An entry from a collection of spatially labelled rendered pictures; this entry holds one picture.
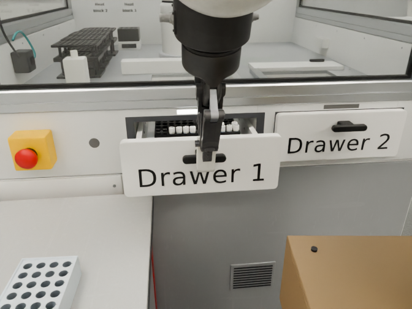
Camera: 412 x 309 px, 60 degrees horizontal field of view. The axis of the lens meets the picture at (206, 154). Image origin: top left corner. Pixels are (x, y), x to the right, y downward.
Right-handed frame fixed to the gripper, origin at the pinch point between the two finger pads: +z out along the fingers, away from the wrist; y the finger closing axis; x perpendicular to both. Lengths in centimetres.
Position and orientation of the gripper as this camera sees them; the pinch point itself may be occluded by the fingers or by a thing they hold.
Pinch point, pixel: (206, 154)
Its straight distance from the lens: 58.0
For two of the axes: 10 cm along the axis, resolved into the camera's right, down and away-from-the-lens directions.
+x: 9.9, -0.5, 1.0
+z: -0.4, 7.1, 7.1
